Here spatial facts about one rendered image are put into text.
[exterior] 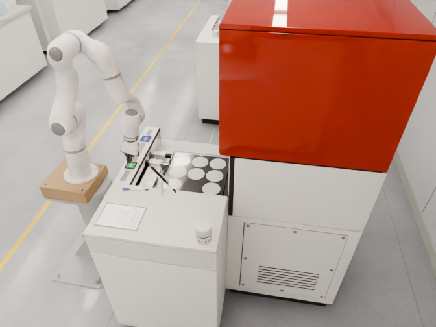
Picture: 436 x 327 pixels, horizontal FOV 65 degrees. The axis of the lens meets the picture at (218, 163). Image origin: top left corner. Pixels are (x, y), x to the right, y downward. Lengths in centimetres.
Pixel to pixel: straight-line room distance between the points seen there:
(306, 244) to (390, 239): 123
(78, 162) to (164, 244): 73
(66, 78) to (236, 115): 81
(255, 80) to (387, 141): 59
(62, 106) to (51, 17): 442
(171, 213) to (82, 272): 125
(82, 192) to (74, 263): 95
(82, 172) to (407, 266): 236
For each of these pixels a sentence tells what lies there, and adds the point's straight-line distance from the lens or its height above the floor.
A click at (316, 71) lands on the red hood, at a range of 135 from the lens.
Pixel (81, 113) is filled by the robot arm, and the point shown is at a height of 126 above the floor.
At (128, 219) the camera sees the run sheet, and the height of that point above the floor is 97.
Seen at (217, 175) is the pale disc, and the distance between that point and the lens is 197.
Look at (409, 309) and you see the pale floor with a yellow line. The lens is 279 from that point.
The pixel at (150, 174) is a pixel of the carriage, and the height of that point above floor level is 88.
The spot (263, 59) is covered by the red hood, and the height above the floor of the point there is 170.
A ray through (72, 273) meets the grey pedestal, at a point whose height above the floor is 1.
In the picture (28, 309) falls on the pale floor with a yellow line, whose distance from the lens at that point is 279.
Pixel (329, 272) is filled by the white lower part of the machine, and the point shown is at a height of 43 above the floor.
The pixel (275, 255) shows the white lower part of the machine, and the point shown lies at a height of 53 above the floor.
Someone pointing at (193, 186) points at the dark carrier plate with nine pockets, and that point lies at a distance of 191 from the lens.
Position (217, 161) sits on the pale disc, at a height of 90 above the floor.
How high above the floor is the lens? 221
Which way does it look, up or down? 40 degrees down
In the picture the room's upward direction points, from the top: straight up
